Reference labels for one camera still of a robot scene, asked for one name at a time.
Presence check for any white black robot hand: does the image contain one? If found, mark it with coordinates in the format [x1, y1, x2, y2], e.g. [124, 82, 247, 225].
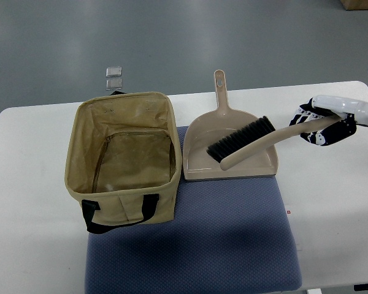
[290, 95, 368, 146]

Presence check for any pink hand broom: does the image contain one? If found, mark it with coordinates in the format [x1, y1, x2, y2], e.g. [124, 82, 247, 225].
[206, 115, 341, 171]

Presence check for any yellow fabric bag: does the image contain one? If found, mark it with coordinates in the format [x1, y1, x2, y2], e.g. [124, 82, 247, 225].
[64, 92, 182, 234]

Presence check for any brown cardboard box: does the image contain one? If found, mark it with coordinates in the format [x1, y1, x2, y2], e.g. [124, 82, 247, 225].
[340, 0, 368, 10]

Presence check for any pink plastic dustpan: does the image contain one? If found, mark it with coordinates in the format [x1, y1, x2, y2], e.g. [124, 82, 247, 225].
[182, 70, 278, 181]

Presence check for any blue fabric mat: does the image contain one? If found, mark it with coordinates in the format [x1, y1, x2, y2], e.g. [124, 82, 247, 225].
[85, 126, 304, 293]

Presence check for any lower silver floor plate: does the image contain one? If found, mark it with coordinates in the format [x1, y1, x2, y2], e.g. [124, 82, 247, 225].
[106, 78, 123, 91]

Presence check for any silver floor plate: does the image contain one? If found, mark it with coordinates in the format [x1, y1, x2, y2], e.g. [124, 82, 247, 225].
[105, 66, 122, 77]
[106, 78, 123, 91]

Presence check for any upper silver floor plate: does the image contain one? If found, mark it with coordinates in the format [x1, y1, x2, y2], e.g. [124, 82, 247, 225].
[105, 66, 122, 77]

